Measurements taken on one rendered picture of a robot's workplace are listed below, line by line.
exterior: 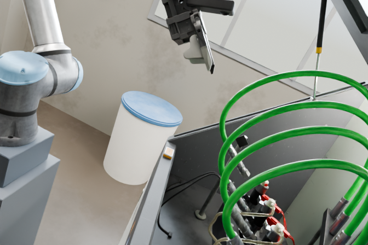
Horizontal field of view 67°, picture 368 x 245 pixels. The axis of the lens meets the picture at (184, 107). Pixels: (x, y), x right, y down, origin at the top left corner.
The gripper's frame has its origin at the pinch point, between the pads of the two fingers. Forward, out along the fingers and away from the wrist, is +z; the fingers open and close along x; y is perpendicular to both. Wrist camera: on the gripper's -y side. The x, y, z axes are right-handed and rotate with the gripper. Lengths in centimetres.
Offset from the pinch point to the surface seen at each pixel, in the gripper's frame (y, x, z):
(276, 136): -8.3, 16.8, 17.5
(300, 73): -18.2, 3.1, 7.7
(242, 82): -11, -170, -4
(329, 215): -17.3, -8.4, 44.4
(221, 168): 3.9, 7.0, 22.8
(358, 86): -29.2, 1.1, 14.0
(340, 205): -20.6, -7.8, 42.2
